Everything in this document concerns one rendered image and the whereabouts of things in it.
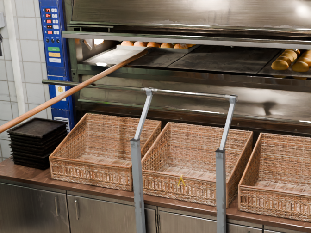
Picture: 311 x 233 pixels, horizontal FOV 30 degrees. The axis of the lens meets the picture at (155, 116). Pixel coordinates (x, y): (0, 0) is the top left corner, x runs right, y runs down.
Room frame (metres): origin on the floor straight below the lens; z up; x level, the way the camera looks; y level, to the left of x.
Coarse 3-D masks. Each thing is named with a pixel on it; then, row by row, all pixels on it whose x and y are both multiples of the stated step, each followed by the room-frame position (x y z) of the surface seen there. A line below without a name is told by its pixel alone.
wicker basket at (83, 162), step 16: (80, 128) 3.58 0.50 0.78; (96, 128) 3.61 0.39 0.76; (112, 128) 3.56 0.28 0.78; (128, 128) 3.52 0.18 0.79; (144, 128) 3.47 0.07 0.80; (160, 128) 3.42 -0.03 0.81; (64, 144) 3.39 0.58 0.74; (80, 144) 3.56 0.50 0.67; (96, 144) 3.58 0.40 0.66; (112, 144) 3.53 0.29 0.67; (128, 144) 3.49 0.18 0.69; (144, 144) 3.21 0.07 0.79; (64, 160) 3.20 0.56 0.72; (80, 160) 3.15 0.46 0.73; (96, 160) 3.47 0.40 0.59; (112, 160) 3.46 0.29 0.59; (128, 160) 3.44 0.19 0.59; (64, 176) 3.20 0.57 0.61; (80, 176) 3.16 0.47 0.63; (96, 176) 3.11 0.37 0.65; (112, 176) 3.07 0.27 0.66; (128, 176) 3.02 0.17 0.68
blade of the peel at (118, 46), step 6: (120, 48) 4.09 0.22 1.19; (126, 48) 4.06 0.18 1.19; (132, 48) 4.04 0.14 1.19; (138, 48) 4.02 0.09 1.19; (144, 48) 4.00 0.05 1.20; (156, 48) 3.96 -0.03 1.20; (162, 48) 3.94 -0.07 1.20; (168, 48) 3.92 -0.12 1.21; (174, 48) 3.90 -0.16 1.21; (192, 48) 3.94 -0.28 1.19
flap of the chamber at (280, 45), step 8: (120, 40) 3.40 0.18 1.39; (128, 40) 3.38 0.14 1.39; (136, 40) 3.36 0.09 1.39; (144, 40) 3.33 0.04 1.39; (152, 40) 3.31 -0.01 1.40; (160, 40) 3.29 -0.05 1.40; (168, 40) 3.27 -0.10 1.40; (176, 40) 3.25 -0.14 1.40; (184, 40) 3.23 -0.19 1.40; (192, 40) 3.21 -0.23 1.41; (200, 40) 3.19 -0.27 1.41; (208, 40) 3.17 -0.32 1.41; (280, 48) 2.99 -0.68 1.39; (288, 48) 2.97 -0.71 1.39; (296, 48) 2.95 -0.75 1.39; (304, 48) 2.94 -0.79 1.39
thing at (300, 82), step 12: (120, 72) 3.58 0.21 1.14; (132, 72) 3.54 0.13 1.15; (144, 72) 3.51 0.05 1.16; (156, 72) 3.47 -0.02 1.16; (168, 72) 3.43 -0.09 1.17; (180, 72) 3.40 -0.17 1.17; (192, 72) 3.37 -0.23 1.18; (204, 72) 3.34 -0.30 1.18; (216, 72) 3.33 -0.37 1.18; (228, 72) 3.32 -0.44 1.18; (276, 84) 3.15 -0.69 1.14; (288, 84) 3.12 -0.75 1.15; (300, 84) 3.09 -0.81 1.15
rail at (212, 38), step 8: (64, 32) 3.58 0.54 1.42; (72, 32) 3.55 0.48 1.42; (80, 32) 3.53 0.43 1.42; (88, 32) 3.50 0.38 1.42; (96, 32) 3.48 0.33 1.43; (104, 32) 3.46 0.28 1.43; (112, 32) 3.44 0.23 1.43; (216, 40) 3.15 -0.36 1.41; (224, 40) 3.13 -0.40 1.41; (232, 40) 3.11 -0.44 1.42; (240, 40) 3.09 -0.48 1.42; (248, 40) 3.07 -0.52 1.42; (256, 40) 3.05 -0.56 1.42; (264, 40) 3.03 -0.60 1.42; (272, 40) 3.01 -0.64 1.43; (280, 40) 3.00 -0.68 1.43; (288, 40) 2.98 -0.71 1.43; (296, 40) 2.96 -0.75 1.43
